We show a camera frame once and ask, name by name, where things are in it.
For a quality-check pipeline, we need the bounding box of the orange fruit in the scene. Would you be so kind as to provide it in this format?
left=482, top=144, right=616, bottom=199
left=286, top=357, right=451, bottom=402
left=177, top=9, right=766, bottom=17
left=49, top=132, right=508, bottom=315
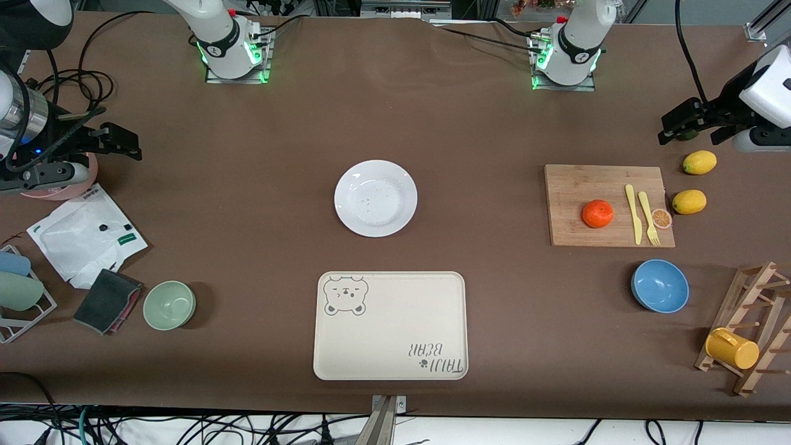
left=582, top=199, right=615, bottom=229

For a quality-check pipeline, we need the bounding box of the wooden cutting board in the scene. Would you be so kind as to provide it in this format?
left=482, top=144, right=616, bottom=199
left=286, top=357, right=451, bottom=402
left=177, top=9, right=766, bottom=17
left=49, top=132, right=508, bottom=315
left=544, top=164, right=676, bottom=248

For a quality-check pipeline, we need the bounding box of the blue bowl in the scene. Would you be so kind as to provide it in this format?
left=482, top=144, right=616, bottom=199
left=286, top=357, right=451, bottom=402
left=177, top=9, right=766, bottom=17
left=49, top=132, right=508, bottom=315
left=631, top=259, right=690, bottom=314

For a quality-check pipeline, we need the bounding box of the dark grey folded cloth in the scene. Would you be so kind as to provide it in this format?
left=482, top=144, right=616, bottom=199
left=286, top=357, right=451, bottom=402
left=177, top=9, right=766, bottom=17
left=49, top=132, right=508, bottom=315
left=73, top=269, right=140, bottom=334

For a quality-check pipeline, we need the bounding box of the metal frame bracket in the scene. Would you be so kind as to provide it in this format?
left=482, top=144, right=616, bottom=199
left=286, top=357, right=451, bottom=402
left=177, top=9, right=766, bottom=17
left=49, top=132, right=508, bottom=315
left=360, top=0, right=453, bottom=22

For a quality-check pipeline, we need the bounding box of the pale green bowl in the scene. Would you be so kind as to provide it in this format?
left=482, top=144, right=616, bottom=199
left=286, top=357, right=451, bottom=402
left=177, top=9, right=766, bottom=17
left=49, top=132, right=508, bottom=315
left=143, top=281, right=197, bottom=331

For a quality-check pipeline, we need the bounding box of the cream bear print tray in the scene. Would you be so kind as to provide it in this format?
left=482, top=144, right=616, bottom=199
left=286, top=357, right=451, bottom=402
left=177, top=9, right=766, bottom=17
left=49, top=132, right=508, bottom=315
left=313, top=271, right=469, bottom=381

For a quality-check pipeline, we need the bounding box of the white plastic bag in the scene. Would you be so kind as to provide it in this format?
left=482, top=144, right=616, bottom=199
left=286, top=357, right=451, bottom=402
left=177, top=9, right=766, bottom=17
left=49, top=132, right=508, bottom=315
left=27, top=183, right=149, bottom=290

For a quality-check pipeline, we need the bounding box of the yellow mug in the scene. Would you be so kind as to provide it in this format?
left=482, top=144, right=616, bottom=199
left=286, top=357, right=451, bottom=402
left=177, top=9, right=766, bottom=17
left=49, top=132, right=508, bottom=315
left=705, top=328, right=760, bottom=370

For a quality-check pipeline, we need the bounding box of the pink bowl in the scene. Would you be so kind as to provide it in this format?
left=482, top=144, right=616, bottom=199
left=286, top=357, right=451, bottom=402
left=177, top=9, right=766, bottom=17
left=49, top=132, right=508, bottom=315
left=20, top=151, right=99, bottom=201

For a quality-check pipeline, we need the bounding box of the pale green cup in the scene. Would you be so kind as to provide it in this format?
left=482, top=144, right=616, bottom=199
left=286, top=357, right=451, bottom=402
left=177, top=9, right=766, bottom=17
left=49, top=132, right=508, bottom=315
left=0, top=272, right=45, bottom=312

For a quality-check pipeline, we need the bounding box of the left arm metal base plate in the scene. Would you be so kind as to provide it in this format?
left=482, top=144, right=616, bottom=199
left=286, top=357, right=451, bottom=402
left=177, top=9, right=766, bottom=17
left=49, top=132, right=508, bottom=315
left=528, top=31, right=597, bottom=92

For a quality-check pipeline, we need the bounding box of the white round plate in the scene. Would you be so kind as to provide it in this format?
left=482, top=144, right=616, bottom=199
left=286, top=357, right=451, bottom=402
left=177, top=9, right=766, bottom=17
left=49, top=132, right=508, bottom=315
left=334, top=160, right=418, bottom=238

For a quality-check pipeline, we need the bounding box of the yellow plastic knife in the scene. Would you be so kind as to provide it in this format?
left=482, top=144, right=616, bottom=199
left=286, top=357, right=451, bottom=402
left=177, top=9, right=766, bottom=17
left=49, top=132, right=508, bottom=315
left=625, top=184, right=643, bottom=245

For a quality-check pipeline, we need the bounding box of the light blue cup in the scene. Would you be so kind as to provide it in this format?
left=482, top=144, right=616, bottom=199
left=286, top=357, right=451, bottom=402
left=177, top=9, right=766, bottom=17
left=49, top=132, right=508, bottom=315
left=0, top=250, right=32, bottom=277

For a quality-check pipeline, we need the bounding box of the yellow lemon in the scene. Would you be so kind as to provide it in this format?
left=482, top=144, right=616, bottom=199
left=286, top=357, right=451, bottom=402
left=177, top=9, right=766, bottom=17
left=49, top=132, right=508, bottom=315
left=672, top=189, right=707, bottom=215
left=683, top=150, right=717, bottom=176

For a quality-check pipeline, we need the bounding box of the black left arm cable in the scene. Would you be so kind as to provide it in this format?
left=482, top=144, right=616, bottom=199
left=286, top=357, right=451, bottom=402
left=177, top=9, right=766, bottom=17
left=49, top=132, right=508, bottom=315
left=674, top=0, right=708, bottom=103

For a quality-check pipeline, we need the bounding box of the black base cable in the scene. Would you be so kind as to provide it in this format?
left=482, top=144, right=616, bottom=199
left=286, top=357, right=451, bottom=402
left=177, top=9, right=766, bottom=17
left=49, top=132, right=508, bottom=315
left=433, top=19, right=539, bottom=51
left=255, top=15, right=303, bottom=49

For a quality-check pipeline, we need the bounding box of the yellow plastic fork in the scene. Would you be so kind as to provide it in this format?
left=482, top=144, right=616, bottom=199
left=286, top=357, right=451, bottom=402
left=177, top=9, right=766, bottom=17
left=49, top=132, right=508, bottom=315
left=638, top=191, right=661, bottom=247

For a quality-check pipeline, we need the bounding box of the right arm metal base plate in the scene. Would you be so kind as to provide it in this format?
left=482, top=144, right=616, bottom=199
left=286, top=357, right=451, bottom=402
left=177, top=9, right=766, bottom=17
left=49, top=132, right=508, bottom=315
left=205, top=28, right=273, bottom=85

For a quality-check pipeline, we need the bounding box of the wooden cup rack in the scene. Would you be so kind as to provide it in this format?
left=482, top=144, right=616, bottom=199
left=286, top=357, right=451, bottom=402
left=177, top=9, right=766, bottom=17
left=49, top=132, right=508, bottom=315
left=695, top=261, right=791, bottom=397

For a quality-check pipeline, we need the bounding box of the pink folded cloth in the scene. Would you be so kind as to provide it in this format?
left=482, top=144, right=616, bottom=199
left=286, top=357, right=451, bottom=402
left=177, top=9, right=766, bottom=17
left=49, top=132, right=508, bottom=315
left=105, top=287, right=144, bottom=336

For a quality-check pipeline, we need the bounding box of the black coiled cable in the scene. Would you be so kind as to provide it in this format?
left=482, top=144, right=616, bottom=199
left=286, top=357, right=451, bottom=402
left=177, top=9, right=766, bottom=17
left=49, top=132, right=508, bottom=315
left=19, top=11, right=155, bottom=124

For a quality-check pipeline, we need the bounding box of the aluminium frame post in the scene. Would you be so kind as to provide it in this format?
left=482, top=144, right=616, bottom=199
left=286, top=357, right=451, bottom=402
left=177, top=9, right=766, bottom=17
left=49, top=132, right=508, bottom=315
left=745, top=0, right=791, bottom=43

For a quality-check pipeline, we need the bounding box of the white wire rack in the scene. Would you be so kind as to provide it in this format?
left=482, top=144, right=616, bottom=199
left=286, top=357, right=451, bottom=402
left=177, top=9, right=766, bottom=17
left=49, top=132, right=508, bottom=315
left=0, top=245, right=57, bottom=344

